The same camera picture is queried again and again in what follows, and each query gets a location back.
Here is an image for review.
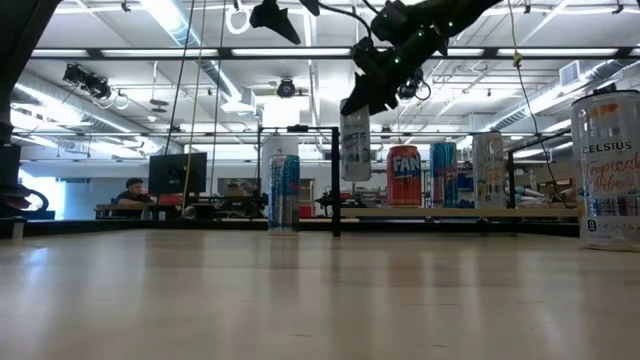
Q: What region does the silver Celsius Tropical Vibe can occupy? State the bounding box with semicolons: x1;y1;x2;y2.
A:
570;89;640;252

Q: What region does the white Celsius Arctic Vibe can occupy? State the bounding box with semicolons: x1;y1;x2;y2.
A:
339;98;373;183

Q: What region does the black hanging device cable loop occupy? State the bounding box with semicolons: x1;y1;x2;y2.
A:
397;67;432;102

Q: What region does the ceiling air vent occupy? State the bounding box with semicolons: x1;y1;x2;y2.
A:
559;60;582;88

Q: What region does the long black hanging cable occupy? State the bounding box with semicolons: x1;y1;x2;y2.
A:
164;0;197;144

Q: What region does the light wooden desk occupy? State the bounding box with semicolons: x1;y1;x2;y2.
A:
93;202;169;221

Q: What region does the black equipment with red part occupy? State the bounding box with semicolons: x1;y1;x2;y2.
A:
0;143;57;222

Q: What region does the wooden shelf with black frame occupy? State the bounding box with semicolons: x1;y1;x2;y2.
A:
329;125;581;239

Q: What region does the thin black metal frame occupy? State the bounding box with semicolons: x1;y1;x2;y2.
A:
256;124;333;222

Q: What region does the blue silver Red Bull can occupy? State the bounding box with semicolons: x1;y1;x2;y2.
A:
428;142;460;209
267;153;301;236

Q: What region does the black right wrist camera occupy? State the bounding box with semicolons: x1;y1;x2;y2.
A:
352;37;382;76

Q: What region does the black computer monitor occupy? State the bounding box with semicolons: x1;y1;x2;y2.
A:
148;151;208;197

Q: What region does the round black overhead camera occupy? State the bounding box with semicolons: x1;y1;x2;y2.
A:
276;77;297;99

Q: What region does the white hanging ring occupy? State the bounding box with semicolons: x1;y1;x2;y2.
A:
224;3;253;36

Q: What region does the black ceiling light cluster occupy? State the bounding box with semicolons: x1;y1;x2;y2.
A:
61;63;113;101

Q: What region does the black aluminium rig frame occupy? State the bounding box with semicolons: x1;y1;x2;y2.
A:
0;46;640;240

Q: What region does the red Fanta soda can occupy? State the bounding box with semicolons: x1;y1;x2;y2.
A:
386;144;424;208

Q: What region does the large ceiling ventilation duct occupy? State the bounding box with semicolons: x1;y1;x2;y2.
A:
141;0;256;114

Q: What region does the thin black hanging cable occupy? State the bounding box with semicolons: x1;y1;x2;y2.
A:
208;0;226;197

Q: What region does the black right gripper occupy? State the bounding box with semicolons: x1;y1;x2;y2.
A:
341;37;441;117

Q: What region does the cluttered workbench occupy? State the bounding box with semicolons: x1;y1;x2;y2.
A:
514;169;576;209

